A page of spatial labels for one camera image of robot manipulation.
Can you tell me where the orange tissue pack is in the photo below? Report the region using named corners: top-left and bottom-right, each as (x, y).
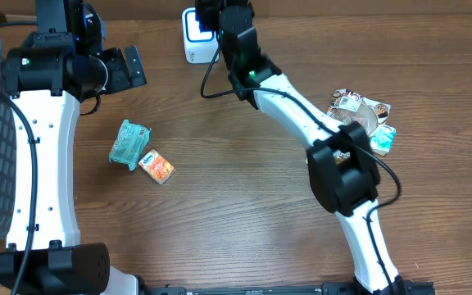
top-left (138, 149), bottom-right (175, 184)

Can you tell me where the teal tissue pack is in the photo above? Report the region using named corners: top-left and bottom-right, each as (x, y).
top-left (370, 125), bottom-right (397, 156)

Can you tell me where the green wet wipes pack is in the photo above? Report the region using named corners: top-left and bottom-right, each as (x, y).
top-left (108, 119), bottom-right (152, 171)

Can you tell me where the beige paper pouch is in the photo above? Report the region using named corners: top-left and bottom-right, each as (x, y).
top-left (325, 88), bottom-right (393, 165)

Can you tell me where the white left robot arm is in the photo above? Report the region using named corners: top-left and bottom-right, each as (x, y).
top-left (0, 46), bottom-right (146, 294)

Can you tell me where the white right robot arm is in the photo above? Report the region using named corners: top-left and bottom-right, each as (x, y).
top-left (195, 0), bottom-right (403, 294)

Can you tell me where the white barcode scanner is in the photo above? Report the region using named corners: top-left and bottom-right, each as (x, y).
top-left (182, 7), bottom-right (219, 64)

